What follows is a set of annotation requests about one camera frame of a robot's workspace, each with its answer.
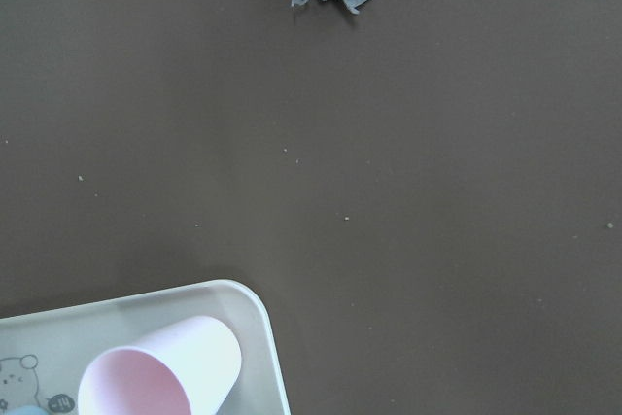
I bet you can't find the pink plastic cup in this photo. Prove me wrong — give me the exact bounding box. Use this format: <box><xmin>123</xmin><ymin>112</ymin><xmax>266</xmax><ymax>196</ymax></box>
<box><xmin>78</xmin><ymin>316</ymin><xmax>242</xmax><ymax>414</ymax></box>

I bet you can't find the blue plastic cup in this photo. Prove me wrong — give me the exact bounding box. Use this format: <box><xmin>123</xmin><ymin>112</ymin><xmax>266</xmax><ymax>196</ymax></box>
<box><xmin>6</xmin><ymin>405</ymin><xmax>47</xmax><ymax>415</ymax></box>

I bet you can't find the cream rabbit print tray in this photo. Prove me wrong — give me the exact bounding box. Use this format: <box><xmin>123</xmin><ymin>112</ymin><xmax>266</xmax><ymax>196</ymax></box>
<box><xmin>1</xmin><ymin>280</ymin><xmax>290</xmax><ymax>414</ymax></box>

